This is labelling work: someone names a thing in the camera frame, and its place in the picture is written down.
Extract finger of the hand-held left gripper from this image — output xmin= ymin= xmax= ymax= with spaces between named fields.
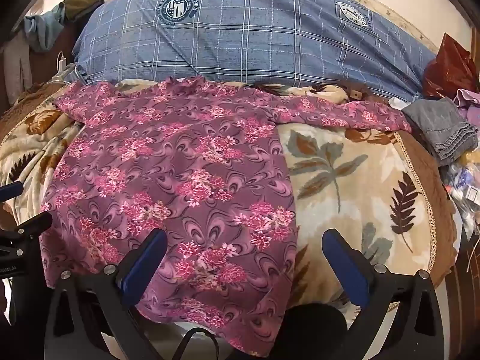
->
xmin=13 ymin=212 xmax=53 ymax=241
xmin=0 ymin=181 xmax=24 ymax=200

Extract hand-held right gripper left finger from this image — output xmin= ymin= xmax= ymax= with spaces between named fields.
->
xmin=44 ymin=228 xmax=169 ymax=360

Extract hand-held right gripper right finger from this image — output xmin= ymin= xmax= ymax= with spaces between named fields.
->
xmin=322 ymin=228 xmax=446 ymax=360

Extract purple floral garment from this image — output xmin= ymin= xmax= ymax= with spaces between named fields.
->
xmin=39 ymin=76 xmax=412 ymax=359

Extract leaf-print beige blanket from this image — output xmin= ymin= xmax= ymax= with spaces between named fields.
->
xmin=0 ymin=79 xmax=456 ymax=331

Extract grey hanging cloth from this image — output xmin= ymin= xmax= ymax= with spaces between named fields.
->
xmin=4 ymin=32 xmax=34 ymax=106

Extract pile of clear plastic bags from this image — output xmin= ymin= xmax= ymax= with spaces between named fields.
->
xmin=442 ymin=157 xmax=480 ymax=238

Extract light blue cloth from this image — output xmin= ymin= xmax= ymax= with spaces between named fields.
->
xmin=23 ymin=2 xmax=81 ymax=52

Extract folded grey jeans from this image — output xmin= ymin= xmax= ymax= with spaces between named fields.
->
xmin=402 ymin=97 xmax=479 ymax=166

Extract small white cloth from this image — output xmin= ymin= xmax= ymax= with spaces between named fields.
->
xmin=388 ymin=95 xmax=413 ymax=112

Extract dark green clothing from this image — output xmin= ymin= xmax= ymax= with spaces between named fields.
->
xmin=62 ymin=0 xmax=104 ymax=22

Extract light purple cloth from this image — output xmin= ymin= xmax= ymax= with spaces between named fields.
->
xmin=453 ymin=88 xmax=480 ymax=121

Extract red plastic bag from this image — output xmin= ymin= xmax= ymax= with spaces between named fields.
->
xmin=423 ymin=33 xmax=479 ymax=100

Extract blue plaid cloth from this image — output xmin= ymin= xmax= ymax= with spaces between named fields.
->
xmin=71 ymin=0 xmax=437 ymax=100

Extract black strap loop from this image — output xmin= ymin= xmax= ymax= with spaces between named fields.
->
xmin=176 ymin=327 xmax=221 ymax=360

